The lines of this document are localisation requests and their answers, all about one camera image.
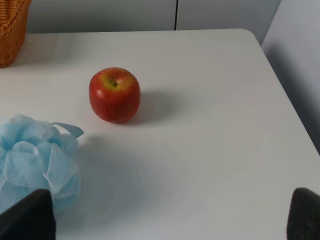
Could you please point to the red apple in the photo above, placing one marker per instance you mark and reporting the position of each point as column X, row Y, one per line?
column 114, row 95

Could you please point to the orange wicker basket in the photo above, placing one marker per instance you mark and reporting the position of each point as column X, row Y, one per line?
column 13, row 23

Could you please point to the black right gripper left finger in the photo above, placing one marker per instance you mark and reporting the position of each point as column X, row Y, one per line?
column 31, row 218

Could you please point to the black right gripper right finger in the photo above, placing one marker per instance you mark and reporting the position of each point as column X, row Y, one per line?
column 304, row 215

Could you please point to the blue mesh bath loofah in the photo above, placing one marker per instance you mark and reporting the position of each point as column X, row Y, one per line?
column 35, row 155

